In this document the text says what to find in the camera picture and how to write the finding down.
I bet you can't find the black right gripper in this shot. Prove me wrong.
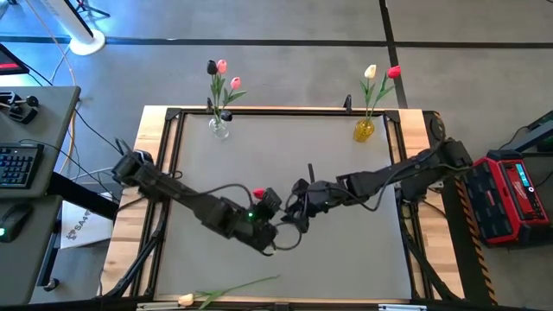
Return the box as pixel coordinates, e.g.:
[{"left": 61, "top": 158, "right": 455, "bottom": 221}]
[{"left": 283, "top": 177, "right": 346, "bottom": 234}]

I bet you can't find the pink artificial tulip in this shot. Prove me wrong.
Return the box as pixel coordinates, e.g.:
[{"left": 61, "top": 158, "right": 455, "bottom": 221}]
[
  {"left": 218, "top": 76, "right": 248, "bottom": 124},
  {"left": 215, "top": 59, "right": 229, "bottom": 124}
]

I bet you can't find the cream white artificial tulip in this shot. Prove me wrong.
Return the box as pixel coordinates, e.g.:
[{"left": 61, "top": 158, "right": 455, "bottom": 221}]
[{"left": 359, "top": 63, "right": 378, "bottom": 124}]

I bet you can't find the clear glass vase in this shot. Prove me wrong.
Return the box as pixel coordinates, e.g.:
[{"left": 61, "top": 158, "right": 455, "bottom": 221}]
[{"left": 208, "top": 116, "right": 231, "bottom": 141}]

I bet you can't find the yellow glass vase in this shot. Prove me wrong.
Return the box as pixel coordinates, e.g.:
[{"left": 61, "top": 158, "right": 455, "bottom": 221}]
[{"left": 353, "top": 118, "right": 376, "bottom": 143}]

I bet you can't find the grey table mat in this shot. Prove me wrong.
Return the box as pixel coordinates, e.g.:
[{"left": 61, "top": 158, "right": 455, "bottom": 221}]
[{"left": 155, "top": 112, "right": 412, "bottom": 300}]

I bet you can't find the peach artificial tulip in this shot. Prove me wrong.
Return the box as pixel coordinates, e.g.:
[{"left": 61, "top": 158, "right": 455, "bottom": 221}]
[{"left": 177, "top": 274, "right": 281, "bottom": 310}]

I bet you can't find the red and black toolbox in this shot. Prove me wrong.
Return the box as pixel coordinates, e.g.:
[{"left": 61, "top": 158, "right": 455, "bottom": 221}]
[{"left": 466, "top": 149, "right": 553, "bottom": 250}]

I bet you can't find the grey side desk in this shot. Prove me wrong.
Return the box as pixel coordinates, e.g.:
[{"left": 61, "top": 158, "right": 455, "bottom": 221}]
[{"left": 0, "top": 85, "right": 82, "bottom": 306}]

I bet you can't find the white round-base stand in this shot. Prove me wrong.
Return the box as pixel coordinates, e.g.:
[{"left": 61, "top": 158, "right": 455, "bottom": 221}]
[{"left": 42, "top": 0, "right": 107, "bottom": 57}]

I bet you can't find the backlit black keyboard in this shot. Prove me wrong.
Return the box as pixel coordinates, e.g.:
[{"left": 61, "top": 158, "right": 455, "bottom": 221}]
[{"left": 0, "top": 143, "right": 46, "bottom": 190}]

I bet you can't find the black computer mouse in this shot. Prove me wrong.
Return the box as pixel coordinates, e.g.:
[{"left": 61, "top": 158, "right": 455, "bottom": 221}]
[{"left": 0, "top": 202, "right": 34, "bottom": 244}]

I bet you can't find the black tripod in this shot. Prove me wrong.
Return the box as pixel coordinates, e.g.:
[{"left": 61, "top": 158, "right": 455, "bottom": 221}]
[{"left": 75, "top": 0, "right": 111, "bottom": 19}]

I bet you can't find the black monitor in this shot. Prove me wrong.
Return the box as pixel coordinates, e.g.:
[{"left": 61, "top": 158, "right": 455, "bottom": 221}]
[{"left": 0, "top": 42, "right": 30, "bottom": 77}]

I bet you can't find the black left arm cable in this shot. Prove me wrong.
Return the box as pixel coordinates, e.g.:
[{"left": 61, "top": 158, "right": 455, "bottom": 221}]
[{"left": 267, "top": 219, "right": 304, "bottom": 252}]

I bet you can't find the black aluminium table frame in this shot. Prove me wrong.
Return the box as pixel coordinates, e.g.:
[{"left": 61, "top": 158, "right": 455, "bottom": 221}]
[{"left": 103, "top": 105, "right": 466, "bottom": 306}]

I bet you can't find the yellow floor cable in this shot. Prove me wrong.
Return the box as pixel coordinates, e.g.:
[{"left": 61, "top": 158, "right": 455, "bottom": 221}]
[{"left": 24, "top": 0, "right": 78, "bottom": 174}]

